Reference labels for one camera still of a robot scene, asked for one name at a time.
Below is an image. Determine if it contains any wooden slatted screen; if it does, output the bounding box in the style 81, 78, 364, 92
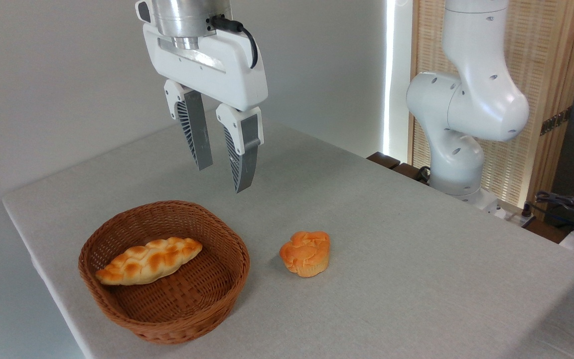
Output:
409, 0, 574, 208

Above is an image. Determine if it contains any long braided bread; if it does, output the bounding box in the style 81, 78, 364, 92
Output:
95, 237, 203, 286

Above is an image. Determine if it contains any brown wicker basket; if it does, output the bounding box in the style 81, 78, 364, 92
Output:
78, 200, 251, 345

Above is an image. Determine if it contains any grey linen tablecloth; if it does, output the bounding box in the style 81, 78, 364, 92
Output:
1, 107, 574, 359

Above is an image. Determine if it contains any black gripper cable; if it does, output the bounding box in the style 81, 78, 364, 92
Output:
209, 15, 259, 69

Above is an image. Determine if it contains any white power strip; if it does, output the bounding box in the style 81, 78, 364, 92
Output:
501, 208, 538, 228

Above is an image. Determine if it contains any bundle of black cables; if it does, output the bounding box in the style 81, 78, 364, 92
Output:
522, 190, 574, 235

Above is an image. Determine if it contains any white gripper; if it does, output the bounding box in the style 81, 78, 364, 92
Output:
142, 22, 269, 193

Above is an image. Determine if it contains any orange muffin-shaped bread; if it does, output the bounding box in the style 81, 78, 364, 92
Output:
280, 231, 331, 278

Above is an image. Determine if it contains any dark wooden bench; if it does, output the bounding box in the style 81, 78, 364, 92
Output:
366, 152, 431, 185

